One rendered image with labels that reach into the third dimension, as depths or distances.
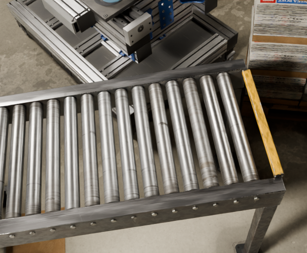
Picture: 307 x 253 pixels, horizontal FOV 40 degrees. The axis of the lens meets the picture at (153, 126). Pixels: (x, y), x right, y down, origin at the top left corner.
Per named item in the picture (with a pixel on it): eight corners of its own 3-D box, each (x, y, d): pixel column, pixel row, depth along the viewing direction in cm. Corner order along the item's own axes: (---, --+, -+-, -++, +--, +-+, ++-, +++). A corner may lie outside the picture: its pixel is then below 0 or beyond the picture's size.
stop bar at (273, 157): (250, 72, 155) (250, 68, 153) (284, 176, 132) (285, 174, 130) (241, 73, 155) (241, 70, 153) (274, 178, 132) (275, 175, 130)
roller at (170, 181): (158, 89, 162) (163, 81, 158) (177, 202, 137) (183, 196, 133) (145, 88, 160) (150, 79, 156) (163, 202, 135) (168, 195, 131)
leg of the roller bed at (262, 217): (253, 247, 200) (275, 190, 142) (256, 259, 196) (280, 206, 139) (241, 249, 200) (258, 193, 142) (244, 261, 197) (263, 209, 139)
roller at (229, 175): (206, 82, 162) (214, 74, 159) (233, 194, 137) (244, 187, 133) (196, 78, 159) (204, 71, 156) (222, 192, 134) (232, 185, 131)
